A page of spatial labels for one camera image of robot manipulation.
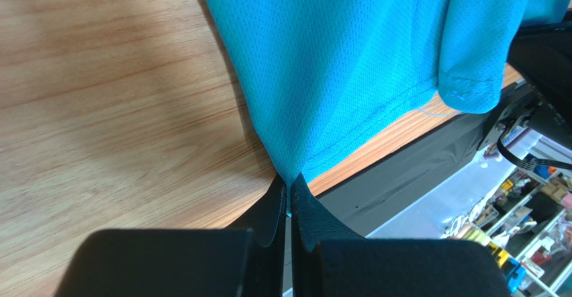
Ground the black base mat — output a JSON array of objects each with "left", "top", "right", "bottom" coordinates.
[{"left": 318, "top": 81, "right": 534, "bottom": 236}]

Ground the black thin base cable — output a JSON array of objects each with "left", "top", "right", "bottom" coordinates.
[{"left": 495, "top": 108, "right": 572, "bottom": 171}]

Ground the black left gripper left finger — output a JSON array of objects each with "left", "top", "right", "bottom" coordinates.
[{"left": 56, "top": 177, "right": 287, "bottom": 296}]

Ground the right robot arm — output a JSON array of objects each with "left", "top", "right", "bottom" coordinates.
[{"left": 479, "top": 19, "right": 571, "bottom": 149}]

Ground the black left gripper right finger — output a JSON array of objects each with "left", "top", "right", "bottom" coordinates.
[{"left": 291, "top": 176, "right": 509, "bottom": 296}]

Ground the cluttered background shelf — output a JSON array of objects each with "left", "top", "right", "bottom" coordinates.
[{"left": 443, "top": 167, "right": 571, "bottom": 296}]

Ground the blue t shirt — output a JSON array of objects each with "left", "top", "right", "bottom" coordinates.
[{"left": 206, "top": 0, "right": 570, "bottom": 184}]

